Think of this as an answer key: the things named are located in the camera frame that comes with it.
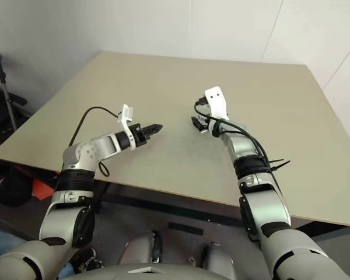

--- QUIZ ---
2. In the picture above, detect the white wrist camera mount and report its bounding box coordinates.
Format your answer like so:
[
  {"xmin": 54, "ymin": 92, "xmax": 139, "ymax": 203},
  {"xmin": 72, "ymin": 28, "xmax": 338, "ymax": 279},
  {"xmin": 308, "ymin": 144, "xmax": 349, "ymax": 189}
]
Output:
[
  {"xmin": 204, "ymin": 86, "xmax": 230, "ymax": 137},
  {"xmin": 115, "ymin": 104, "xmax": 137, "ymax": 150}
]

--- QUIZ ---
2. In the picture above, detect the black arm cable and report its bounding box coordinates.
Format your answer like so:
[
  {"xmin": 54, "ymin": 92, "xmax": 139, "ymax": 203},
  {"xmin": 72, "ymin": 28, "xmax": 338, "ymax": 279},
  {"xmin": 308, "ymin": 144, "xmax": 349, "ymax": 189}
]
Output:
[
  {"xmin": 194, "ymin": 99, "xmax": 281, "ymax": 190},
  {"xmin": 68, "ymin": 106, "xmax": 120, "ymax": 177}
]

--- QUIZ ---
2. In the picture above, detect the grey rounded robot right leg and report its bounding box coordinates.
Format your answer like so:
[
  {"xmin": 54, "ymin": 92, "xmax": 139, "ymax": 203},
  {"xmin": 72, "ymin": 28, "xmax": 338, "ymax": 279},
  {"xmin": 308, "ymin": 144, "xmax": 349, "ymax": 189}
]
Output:
[{"xmin": 189, "ymin": 241, "xmax": 239, "ymax": 280}]

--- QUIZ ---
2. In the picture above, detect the grey rounded robot left leg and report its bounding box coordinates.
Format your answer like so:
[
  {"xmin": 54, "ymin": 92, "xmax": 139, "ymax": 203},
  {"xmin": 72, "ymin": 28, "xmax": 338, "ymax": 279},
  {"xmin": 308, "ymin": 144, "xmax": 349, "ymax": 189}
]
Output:
[{"xmin": 120, "ymin": 230, "xmax": 163, "ymax": 268}]

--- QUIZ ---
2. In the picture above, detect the blue floor mat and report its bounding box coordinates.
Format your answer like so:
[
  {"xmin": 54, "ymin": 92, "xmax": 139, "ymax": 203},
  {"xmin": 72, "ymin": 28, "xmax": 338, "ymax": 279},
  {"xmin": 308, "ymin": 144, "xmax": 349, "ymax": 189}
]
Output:
[{"xmin": 0, "ymin": 224, "xmax": 30, "ymax": 254}]

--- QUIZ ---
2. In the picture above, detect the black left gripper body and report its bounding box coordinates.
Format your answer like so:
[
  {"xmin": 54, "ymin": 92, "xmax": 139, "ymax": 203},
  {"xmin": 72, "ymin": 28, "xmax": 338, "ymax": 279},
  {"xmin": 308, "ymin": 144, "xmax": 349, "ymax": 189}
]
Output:
[{"xmin": 130, "ymin": 123, "xmax": 149, "ymax": 147}]

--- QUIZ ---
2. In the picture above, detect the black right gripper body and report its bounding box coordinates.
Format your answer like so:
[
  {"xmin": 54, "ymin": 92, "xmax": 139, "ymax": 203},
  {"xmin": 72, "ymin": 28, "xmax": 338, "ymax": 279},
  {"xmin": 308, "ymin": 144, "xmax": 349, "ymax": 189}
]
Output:
[{"xmin": 193, "ymin": 97, "xmax": 212, "ymax": 124}]

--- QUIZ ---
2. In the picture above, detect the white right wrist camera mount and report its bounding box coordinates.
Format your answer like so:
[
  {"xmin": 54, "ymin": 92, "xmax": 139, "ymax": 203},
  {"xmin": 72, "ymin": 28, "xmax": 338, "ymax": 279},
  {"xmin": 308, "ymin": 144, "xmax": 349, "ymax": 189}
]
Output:
[{"xmin": 204, "ymin": 86, "xmax": 230, "ymax": 137}]

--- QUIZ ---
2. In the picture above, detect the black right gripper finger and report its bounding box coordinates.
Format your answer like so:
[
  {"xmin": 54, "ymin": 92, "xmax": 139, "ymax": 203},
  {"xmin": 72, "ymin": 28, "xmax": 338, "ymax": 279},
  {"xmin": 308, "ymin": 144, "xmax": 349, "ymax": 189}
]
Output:
[{"xmin": 191, "ymin": 116, "xmax": 207, "ymax": 132}]

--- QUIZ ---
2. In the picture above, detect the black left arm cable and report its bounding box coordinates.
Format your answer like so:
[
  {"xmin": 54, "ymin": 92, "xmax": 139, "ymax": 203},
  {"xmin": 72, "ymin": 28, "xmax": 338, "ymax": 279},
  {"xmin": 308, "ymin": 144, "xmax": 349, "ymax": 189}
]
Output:
[{"xmin": 68, "ymin": 106, "xmax": 120, "ymax": 177}]

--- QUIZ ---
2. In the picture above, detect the grey rounded robot leg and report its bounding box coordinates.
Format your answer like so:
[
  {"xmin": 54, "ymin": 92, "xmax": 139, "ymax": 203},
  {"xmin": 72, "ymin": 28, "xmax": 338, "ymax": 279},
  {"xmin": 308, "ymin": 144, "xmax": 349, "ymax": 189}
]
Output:
[
  {"xmin": 120, "ymin": 230, "xmax": 163, "ymax": 268},
  {"xmin": 189, "ymin": 241, "xmax": 239, "ymax": 280}
]

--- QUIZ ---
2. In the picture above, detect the grey robot torso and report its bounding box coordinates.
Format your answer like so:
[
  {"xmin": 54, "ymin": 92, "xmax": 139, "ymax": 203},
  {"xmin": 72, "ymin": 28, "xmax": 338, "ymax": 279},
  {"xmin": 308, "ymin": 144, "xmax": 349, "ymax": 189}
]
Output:
[{"xmin": 31, "ymin": 259, "xmax": 222, "ymax": 280}]

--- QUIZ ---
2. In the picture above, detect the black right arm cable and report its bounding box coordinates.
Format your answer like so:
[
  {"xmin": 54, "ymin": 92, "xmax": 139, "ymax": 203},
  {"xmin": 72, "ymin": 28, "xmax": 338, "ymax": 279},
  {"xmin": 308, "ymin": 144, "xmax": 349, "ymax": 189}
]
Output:
[{"xmin": 194, "ymin": 99, "xmax": 281, "ymax": 190}]

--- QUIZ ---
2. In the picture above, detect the black bag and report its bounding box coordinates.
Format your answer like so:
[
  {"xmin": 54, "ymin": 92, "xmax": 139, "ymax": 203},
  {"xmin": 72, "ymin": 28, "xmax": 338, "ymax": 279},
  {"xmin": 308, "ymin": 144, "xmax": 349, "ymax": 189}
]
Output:
[{"xmin": 0, "ymin": 166, "xmax": 33, "ymax": 208}]

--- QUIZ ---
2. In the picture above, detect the black zip tie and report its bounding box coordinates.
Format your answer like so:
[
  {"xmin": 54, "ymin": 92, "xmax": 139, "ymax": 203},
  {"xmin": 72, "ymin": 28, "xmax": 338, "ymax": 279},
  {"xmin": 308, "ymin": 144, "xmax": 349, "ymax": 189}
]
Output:
[{"xmin": 267, "ymin": 159, "xmax": 291, "ymax": 173}]

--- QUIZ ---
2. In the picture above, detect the black and silver stand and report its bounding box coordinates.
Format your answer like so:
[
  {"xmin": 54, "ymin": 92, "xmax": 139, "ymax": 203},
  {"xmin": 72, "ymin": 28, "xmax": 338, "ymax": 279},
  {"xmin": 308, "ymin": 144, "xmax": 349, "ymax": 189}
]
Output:
[{"xmin": 0, "ymin": 52, "xmax": 29, "ymax": 146}]

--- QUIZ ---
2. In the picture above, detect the black patterned shoe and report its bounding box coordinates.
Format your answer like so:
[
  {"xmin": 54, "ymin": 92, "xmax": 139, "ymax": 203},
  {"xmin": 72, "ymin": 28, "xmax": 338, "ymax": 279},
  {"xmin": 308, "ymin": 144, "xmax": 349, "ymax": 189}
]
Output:
[{"xmin": 69, "ymin": 247, "xmax": 103, "ymax": 275}]

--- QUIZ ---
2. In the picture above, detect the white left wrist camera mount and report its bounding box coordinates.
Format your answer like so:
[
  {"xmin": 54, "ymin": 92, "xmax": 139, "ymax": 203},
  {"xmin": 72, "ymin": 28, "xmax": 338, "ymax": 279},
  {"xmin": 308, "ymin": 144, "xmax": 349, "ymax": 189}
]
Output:
[{"xmin": 115, "ymin": 104, "xmax": 137, "ymax": 150}]

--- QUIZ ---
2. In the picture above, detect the orange cloth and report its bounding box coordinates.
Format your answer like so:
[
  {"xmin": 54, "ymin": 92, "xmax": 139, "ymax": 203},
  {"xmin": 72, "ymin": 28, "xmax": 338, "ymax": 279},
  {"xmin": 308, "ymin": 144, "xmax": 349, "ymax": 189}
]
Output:
[{"xmin": 31, "ymin": 177, "xmax": 55, "ymax": 202}]

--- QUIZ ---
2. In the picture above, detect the black table frame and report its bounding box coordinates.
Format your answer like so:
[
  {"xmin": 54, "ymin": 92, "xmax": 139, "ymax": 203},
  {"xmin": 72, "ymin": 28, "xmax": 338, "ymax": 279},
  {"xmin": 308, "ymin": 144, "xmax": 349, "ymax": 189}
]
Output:
[{"xmin": 93, "ymin": 174, "xmax": 350, "ymax": 234}]

